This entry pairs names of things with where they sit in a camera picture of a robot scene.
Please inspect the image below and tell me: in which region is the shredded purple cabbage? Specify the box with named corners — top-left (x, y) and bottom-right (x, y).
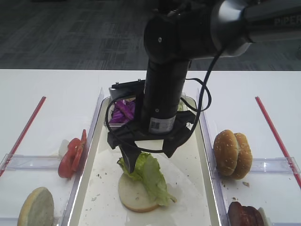
top-left (109, 100), bottom-right (135, 124)

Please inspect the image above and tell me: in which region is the upper right clear holder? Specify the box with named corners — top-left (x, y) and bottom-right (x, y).
top-left (249, 157), bottom-right (301, 174)

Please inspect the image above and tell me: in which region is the red tape strip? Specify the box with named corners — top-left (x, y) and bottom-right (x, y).
top-left (255, 97), bottom-right (301, 187)
top-left (0, 96), bottom-right (47, 176)

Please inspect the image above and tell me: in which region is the right red tape strip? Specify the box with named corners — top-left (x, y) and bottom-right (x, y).
top-left (255, 97), bottom-right (301, 187)

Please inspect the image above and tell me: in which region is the long clear divider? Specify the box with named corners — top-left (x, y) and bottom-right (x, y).
top-left (196, 88), bottom-right (229, 226)
top-left (55, 88), bottom-right (104, 226)

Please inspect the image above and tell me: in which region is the white onion slice left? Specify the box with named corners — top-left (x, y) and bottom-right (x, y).
top-left (50, 139), bottom-right (69, 159)

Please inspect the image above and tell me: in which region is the meat patty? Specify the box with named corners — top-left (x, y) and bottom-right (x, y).
top-left (228, 202), bottom-right (250, 226)
top-left (243, 206), bottom-right (264, 226)

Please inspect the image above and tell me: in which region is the front meat patty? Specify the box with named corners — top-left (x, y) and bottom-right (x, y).
top-left (228, 202), bottom-right (250, 226)

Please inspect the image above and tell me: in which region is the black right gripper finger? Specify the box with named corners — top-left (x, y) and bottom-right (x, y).
top-left (162, 131), bottom-right (190, 158)

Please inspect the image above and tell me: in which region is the sesame bun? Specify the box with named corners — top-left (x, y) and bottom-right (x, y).
top-left (231, 133), bottom-right (253, 180)
top-left (214, 129), bottom-right (238, 176)

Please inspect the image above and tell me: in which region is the green lettuce leaf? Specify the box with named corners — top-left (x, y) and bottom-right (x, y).
top-left (117, 153), bottom-right (177, 206)

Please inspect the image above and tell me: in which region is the front tomato slice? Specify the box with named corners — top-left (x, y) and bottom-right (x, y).
top-left (58, 138), bottom-right (80, 178)

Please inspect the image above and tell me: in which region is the clear plastic salad container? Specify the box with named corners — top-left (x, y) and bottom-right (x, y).
top-left (104, 88), bottom-right (190, 138)

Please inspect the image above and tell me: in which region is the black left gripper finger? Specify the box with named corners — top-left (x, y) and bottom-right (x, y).
top-left (119, 141), bottom-right (141, 173)

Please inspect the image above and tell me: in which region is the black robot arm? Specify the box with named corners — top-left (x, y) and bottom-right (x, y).
top-left (108, 0), bottom-right (301, 172)

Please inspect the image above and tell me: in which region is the left long clear divider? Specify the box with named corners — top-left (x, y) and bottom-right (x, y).
top-left (55, 88), bottom-right (104, 226)

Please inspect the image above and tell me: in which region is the rear meat patty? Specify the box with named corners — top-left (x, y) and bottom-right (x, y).
top-left (243, 206), bottom-right (264, 226)

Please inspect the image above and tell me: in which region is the white slice beside patties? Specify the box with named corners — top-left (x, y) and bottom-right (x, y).
top-left (258, 207), bottom-right (273, 226)

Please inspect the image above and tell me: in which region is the bottom bun slice on tray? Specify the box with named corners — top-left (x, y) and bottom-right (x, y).
top-left (118, 173), bottom-right (159, 213)

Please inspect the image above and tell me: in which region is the clear holder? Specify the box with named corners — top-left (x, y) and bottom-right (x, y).
top-left (249, 157), bottom-right (301, 174)
top-left (0, 154), bottom-right (61, 171)

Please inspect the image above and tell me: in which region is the left red tape strip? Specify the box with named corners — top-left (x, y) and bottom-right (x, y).
top-left (0, 96), bottom-right (47, 176)

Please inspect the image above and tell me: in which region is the rear sesame bun top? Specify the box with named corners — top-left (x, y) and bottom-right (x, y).
top-left (231, 133), bottom-right (253, 180)

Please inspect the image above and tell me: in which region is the right long clear divider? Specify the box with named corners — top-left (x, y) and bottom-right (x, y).
top-left (196, 88), bottom-right (229, 226)

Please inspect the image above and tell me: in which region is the rear tomato slice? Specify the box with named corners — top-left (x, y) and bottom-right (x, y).
top-left (71, 129), bottom-right (87, 172)

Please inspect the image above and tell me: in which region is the tomato slice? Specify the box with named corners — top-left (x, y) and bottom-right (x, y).
top-left (71, 129), bottom-right (87, 172)
top-left (58, 138), bottom-right (80, 178)

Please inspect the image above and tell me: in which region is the standing bun half left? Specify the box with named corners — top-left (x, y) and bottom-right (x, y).
top-left (17, 187), bottom-right (54, 226)

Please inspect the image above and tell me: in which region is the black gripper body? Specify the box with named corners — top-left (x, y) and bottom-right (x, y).
top-left (107, 97), bottom-right (196, 149)

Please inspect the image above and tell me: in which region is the front sesame bun top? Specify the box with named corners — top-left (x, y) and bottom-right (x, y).
top-left (214, 129), bottom-right (238, 176)

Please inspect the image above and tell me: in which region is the white metal serving tray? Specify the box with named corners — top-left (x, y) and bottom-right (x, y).
top-left (69, 98), bottom-right (220, 226)

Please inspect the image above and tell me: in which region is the upper left clear holder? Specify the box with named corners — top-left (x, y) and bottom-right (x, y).
top-left (0, 154), bottom-right (61, 171)

